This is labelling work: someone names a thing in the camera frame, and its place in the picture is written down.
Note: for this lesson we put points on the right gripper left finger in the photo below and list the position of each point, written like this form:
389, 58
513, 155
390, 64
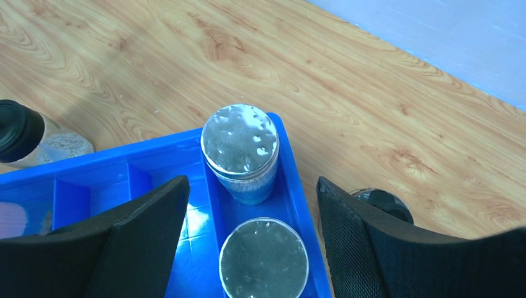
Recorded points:
127, 251

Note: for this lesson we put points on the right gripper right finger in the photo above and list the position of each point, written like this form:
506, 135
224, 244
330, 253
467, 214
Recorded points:
372, 254

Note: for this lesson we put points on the black cap soy bottle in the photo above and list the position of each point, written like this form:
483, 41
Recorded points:
385, 201

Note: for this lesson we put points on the silver lid millet jar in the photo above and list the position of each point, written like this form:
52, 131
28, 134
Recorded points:
263, 257

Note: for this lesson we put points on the pink lid spice jar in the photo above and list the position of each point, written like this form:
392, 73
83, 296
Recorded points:
14, 220

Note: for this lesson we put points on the silver lid blue label jar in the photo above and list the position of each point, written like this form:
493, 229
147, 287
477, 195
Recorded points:
240, 144

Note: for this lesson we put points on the black lid jar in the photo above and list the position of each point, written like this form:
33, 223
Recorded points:
29, 138

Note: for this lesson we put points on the blue divided plastic bin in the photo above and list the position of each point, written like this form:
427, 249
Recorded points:
68, 191

